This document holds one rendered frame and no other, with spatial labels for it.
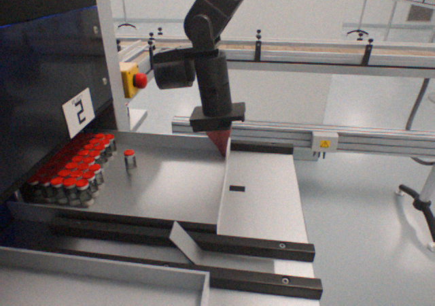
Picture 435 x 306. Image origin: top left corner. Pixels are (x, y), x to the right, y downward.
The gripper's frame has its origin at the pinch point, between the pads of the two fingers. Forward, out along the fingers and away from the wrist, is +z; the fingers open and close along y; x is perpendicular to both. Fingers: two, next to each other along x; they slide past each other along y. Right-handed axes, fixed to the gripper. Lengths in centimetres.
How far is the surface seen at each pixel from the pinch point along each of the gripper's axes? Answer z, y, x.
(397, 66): 13, -65, -83
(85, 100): -15.4, 22.9, 4.7
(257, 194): 4.7, -6.5, 8.1
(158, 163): 1.2, 14.2, 1.3
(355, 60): 8, -48, -82
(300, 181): 96, -28, -116
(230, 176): 3.8, -1.2, 3.4
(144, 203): 1.4, 13.0, 13.7
